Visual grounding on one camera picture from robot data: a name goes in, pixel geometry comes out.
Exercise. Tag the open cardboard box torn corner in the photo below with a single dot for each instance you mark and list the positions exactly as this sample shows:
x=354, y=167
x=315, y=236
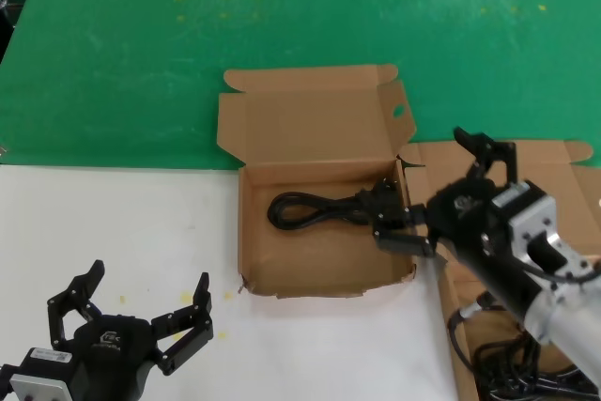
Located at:
x=319, y=260

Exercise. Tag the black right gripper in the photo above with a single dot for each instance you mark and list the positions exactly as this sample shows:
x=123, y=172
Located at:
x=469, y=227

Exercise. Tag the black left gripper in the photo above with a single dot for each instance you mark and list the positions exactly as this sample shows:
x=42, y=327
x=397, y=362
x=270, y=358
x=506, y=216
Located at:
x=112, y=354

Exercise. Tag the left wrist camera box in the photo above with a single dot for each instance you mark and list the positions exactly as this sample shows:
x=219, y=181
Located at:
x=40, y=382

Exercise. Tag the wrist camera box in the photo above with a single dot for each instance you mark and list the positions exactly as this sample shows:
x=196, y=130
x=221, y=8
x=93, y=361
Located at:
x=40, y=382
x=530, y=218

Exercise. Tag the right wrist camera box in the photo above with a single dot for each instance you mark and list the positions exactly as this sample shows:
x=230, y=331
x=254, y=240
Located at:
x=530, y=218

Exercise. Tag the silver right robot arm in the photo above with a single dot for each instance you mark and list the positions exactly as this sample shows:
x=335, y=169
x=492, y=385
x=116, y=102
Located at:
x=573, y=316

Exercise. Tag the open cardboard box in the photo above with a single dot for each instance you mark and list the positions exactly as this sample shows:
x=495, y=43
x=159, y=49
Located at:
x=432, y=185

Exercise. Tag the green table mat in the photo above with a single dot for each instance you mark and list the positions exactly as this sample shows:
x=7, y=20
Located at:
x=117, y=67

